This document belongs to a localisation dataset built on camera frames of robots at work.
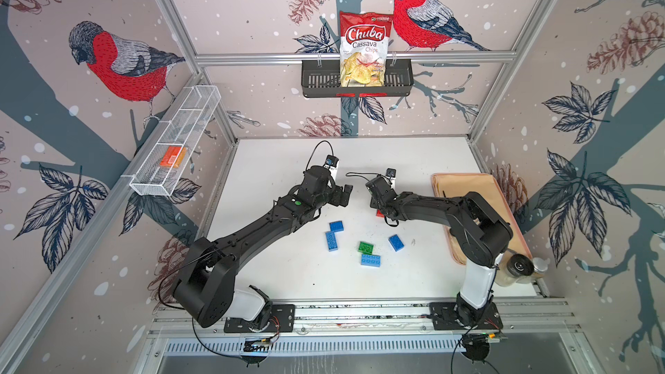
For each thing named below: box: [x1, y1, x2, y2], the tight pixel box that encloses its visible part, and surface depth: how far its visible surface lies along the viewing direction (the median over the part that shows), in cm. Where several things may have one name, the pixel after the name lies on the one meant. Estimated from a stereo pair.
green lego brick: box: [357, 241, 375, 255], surface depth 89 cm
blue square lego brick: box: [387, 233, 405, 252], surface depth 89 cm
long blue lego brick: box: [325, 231, 339, 252], surface depth 90 cm
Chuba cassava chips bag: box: [339, 10, 394, 88], surface depth 87 cm
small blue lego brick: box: [329, 220, 344, 233], surface depth 93 cm
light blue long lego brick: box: [360, 253, 382, 268], surface depth 85 cm
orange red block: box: [159, 145, 188, 168], surface depth 73 cm
